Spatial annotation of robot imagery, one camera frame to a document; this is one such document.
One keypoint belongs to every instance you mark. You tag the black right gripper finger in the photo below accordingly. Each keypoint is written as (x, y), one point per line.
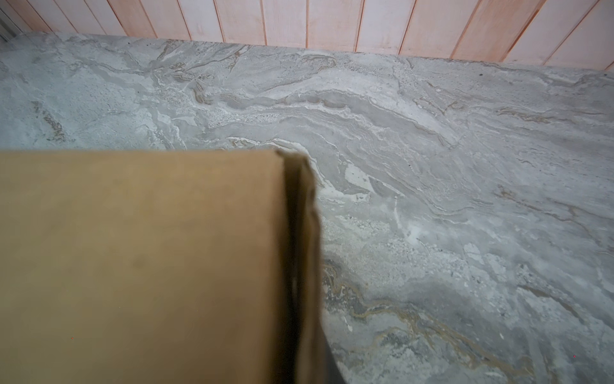
(333, 374)

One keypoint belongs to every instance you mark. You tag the brown cardboard box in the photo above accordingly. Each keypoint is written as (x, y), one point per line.
(160, 267)

